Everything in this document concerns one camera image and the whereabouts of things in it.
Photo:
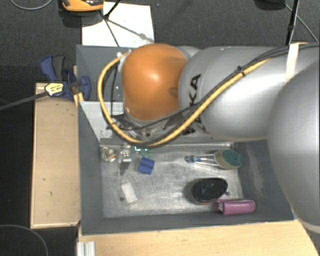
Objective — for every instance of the grey metal bin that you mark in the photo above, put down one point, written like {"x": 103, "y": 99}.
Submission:
{"x": 162, "y": 195}

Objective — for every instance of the pale wood flat board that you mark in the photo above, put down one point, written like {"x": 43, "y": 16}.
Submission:
{"x": 55, "y": 162}

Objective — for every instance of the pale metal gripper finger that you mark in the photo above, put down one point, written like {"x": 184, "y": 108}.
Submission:
{"x": 126, "y": 157}
{"x": 129, "y": 192}

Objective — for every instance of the black oval object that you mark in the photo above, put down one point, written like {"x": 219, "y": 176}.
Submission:
{"x": 209, "y": 190}

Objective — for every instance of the white and orange small toy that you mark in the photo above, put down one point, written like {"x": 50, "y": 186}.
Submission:
{"x": 108, "y": 154}

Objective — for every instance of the blue small block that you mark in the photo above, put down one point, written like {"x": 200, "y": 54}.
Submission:
{"x": 146, "y": 165}

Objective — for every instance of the purple rectangular case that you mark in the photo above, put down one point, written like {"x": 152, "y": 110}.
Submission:
{"x": 236, "y": 207}

